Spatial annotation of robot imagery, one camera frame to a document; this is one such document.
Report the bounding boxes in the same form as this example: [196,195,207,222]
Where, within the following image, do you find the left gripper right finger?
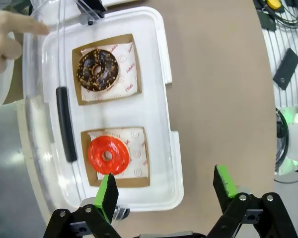
[207,165,298,238]

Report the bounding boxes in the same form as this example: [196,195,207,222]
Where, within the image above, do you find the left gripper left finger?
[43,173,122,238]

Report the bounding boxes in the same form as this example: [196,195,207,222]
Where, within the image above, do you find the brown cardboard donut tray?
[80,126,151,188]
[71,33,143,106]

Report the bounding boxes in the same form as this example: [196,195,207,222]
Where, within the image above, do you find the chocolate donut with nut crumbs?
[76,49,120,92]

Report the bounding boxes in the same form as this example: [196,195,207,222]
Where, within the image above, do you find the white printed paper liner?
[79,41,140,102]
[87,127,149,180]

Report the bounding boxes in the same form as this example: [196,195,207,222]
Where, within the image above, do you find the red glazed donut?
[87,135,131,176]

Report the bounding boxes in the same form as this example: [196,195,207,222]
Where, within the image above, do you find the white donut case base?
[22,6,184,213]

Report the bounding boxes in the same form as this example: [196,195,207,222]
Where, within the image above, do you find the person's right hand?
[0,9,50,88]

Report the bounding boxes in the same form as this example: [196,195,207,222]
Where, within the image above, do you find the black lid hinge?
[113,204,131,221]
[75,0,107,26]

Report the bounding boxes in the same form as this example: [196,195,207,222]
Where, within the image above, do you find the clear plastic case lid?
[22,0,105,219]

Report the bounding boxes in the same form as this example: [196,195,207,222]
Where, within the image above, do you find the long black metal plate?
[272,48,298,90]

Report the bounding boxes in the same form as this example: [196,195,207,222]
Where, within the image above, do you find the slotted metal mounting plate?
[253,0,298,111]

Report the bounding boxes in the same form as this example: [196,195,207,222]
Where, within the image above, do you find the short black metal plate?
[257,9,276,32]

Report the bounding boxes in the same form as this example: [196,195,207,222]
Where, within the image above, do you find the yellow emergency stop button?
[265,0,282,9]

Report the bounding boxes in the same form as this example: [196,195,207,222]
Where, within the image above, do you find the thin black cable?
[274,171,298,184]

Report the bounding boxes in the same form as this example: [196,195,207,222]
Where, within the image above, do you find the black cables at arm base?
[275,108,290,174]

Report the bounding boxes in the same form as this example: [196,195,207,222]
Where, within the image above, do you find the black lid handle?
[55,86,78,163]

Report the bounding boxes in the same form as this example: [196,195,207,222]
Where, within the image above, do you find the coiled black cable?
[275,0,298,29]

